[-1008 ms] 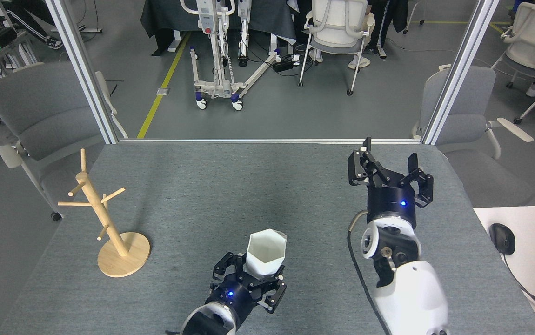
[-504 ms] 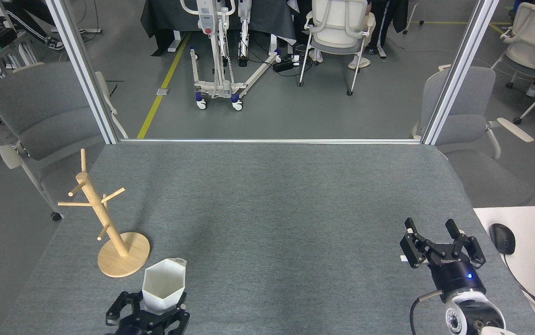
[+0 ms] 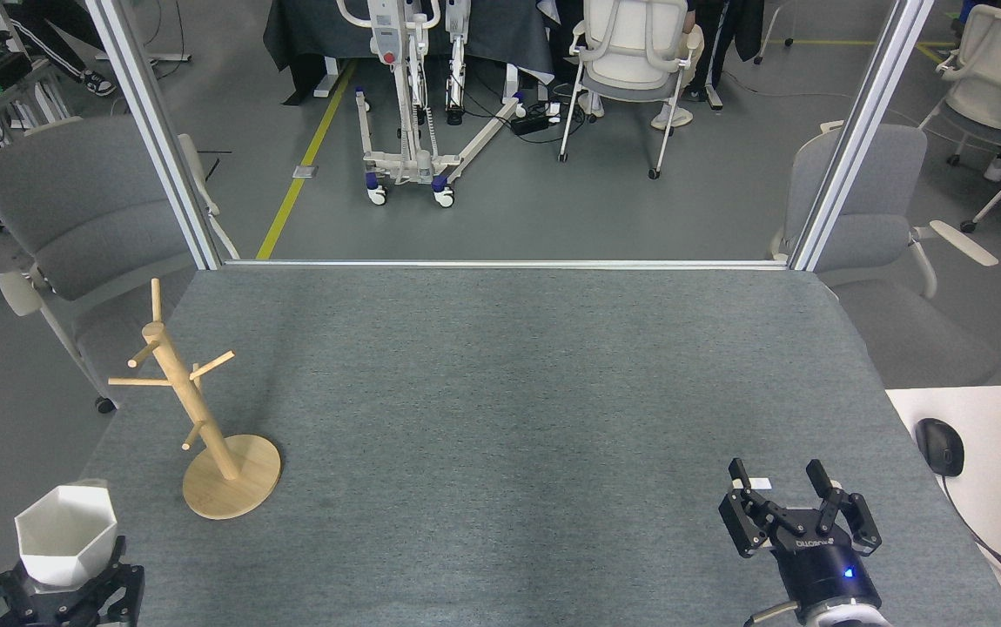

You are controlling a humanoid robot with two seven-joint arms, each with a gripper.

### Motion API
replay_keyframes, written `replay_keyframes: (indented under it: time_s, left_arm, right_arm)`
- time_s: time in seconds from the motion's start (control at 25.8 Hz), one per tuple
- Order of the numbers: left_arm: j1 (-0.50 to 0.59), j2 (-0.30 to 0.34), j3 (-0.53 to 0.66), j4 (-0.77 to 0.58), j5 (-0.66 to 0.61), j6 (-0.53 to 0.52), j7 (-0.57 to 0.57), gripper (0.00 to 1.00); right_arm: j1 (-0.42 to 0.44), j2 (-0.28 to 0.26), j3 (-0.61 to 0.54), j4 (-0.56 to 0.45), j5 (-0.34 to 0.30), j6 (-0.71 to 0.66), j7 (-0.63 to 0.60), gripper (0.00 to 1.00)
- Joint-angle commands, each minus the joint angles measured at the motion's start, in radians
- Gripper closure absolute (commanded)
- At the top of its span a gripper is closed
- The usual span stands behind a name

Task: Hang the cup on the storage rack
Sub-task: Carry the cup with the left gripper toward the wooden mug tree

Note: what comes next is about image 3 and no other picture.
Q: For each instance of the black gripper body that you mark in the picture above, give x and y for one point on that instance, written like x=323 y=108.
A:
x=52 y=610
x=822 y=570

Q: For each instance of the white hexagonal cup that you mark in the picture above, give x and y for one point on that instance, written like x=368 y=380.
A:
x=65 y=535

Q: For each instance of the wooden cup rack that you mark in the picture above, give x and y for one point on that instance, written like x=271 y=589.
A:
x=204 y=427

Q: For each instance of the black computer mouse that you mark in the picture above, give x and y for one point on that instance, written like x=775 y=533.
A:
x=940 y=446

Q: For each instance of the grey armchair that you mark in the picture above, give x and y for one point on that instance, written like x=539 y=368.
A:
x=875 y=200
x=74 y=200

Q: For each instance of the black power strip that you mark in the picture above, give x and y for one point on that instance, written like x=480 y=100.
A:
x=531 y=123

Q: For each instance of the white stand on wheels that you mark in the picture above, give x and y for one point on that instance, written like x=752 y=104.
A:
x=418 y=161

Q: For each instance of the dark cloth covered table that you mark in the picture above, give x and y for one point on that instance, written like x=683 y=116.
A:
x=318 y=35

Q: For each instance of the silver table edge rail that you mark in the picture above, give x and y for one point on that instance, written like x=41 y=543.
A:
x=509 y=263

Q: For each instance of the silver frame post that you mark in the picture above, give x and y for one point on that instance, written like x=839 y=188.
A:
x=157 y=131
x=857 y=131

